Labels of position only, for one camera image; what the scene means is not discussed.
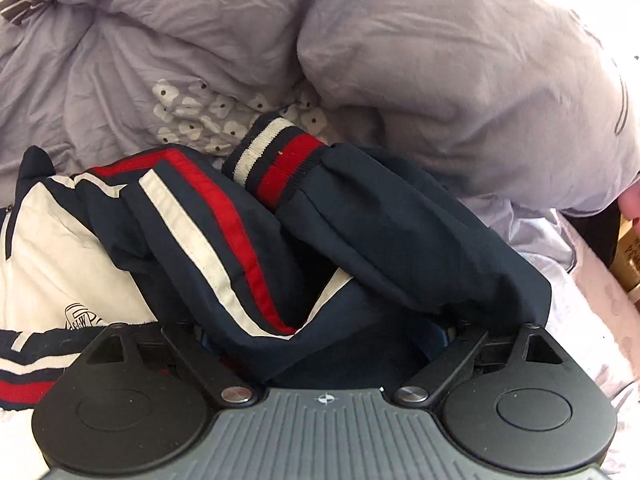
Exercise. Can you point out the lavender floral duvet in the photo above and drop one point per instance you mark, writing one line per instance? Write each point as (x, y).
(512, 106)

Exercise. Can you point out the wooden furniture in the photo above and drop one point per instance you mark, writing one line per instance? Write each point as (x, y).
(626, 263)

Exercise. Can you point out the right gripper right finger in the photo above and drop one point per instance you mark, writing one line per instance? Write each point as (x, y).
(472, 353)

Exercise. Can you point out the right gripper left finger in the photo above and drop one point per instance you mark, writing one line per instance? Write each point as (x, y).
(170, 350)

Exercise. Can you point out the navy white red jacket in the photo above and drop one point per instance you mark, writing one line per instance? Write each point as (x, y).
(305, 265)

